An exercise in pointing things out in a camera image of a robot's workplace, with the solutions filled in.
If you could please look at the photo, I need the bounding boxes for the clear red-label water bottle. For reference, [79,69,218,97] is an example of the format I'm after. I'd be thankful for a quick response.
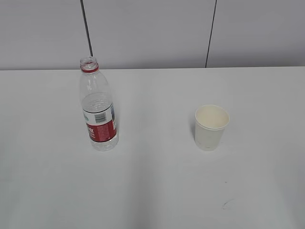
[79,56,119,151]

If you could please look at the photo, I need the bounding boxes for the white paper cup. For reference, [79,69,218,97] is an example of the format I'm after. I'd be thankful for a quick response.
[194,104,230,151]

